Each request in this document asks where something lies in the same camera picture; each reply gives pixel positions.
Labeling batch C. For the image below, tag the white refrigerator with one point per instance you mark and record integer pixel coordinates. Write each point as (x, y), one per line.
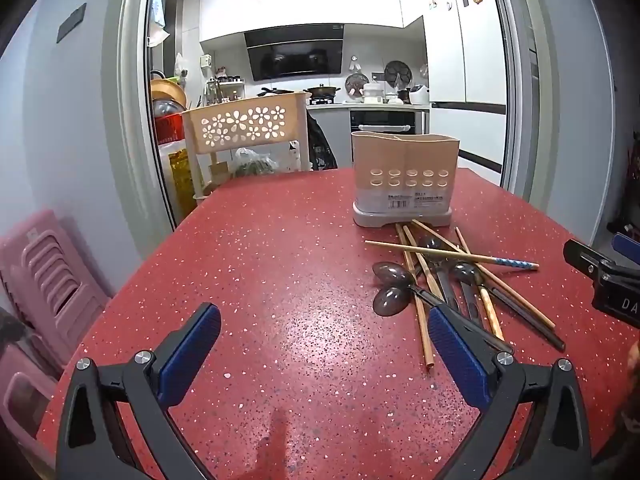
(460, 60)

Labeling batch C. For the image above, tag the dark wall switch panel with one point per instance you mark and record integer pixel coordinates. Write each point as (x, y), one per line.
(71, 23)

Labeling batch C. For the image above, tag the small cardboard box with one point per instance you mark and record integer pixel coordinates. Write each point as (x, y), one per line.
(218, 172)

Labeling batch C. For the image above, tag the white steamer pot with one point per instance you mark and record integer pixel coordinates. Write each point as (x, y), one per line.
(373, 92)

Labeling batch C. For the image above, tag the black frying pan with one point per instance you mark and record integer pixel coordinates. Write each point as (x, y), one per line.
(270, 92)

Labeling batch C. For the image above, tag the white rice cooker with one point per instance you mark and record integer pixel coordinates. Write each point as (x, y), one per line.
(419, 95)

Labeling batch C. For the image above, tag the bag of green vegetables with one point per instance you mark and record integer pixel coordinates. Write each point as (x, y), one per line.
(255, 162)

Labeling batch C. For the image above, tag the dark translucent plastic spoon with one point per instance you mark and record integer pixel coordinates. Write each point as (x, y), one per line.
(392, 275)
(432, 246)
(462, 271)
(392, 304)

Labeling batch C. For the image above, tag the beige plastic chair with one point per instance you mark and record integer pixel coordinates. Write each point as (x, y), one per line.
(240, 125)

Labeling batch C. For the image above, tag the wok with lid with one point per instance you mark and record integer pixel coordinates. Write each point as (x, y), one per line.
(322, 92)

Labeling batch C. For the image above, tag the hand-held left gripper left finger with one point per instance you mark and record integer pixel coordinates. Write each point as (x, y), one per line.
(192, 355)

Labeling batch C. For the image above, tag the dark brown chopstick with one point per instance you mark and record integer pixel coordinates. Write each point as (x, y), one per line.
(535, 327)

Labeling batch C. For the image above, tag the pale stained wooden chopstick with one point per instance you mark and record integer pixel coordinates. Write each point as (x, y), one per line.
(492, 312)

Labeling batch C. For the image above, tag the yellow oil bottle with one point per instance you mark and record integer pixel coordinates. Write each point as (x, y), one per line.
(181, 182)

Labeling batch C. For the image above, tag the red plastic basket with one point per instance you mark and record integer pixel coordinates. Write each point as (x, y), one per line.
(170, 127)

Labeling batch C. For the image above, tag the black plastic bag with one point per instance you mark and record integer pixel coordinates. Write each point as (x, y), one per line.
(320, 145)

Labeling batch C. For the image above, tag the round dark patterned trivet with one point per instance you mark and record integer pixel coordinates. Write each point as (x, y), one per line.
(398, 72)

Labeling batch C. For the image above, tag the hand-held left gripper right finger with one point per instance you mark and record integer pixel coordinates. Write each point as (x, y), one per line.
(457, 355)

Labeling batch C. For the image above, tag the orange plastic basin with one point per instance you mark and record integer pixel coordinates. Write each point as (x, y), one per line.
(167, 91)

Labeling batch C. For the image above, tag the wooden chopstick blue patterned end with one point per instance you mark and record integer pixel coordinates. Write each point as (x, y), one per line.
(450, 255)

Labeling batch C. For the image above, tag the beige plastic utensil holder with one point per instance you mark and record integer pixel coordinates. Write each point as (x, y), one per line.
(405, 180)

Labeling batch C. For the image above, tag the black built-in oven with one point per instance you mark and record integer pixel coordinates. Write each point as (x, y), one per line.
(382, 121)

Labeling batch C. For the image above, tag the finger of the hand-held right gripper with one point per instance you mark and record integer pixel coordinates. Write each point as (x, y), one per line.
(629, 247)
(582, 255)

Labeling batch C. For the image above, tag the black range hood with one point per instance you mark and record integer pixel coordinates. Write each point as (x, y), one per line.
(295, 52)

